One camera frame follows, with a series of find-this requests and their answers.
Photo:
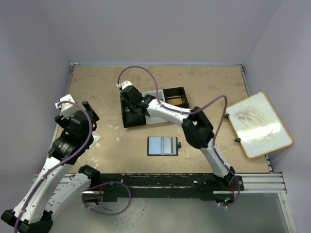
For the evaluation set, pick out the gold credit card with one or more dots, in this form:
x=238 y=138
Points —
x=175 y=100

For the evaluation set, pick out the aluminium frame rail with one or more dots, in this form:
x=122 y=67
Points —
x=91 y=202

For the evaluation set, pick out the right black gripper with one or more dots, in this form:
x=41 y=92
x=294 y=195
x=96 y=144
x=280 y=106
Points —
x=129 y=97

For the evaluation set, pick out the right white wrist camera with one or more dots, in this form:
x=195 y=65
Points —
x=124 y=84

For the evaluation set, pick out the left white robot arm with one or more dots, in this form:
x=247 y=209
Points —
x=48 y=170

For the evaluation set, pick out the clear plastic card sleeve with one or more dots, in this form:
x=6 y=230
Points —
x=96 y=138

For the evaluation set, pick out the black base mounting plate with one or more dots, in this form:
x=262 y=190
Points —
x=203 y=186

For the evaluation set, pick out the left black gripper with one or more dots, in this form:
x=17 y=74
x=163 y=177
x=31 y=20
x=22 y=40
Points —
x=88 y=110

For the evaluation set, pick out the black and white organizer tray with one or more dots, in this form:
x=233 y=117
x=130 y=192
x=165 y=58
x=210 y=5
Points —
x=154 y=108

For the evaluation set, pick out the white board with wood rim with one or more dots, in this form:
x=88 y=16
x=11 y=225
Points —
x=257 y=126

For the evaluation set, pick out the black leather card holder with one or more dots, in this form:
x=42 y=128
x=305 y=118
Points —
x=155 y=146

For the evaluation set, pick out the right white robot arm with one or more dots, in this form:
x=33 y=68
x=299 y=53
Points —
x=197 y=128

